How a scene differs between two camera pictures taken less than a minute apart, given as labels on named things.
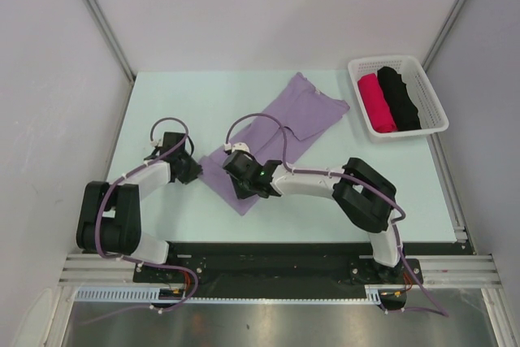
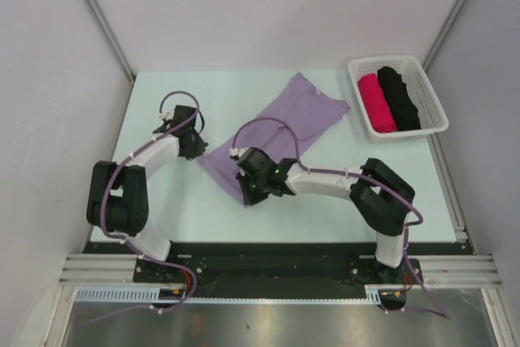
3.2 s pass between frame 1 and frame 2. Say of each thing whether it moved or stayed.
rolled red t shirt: stayed
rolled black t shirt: stayed
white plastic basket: stayed
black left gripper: moved
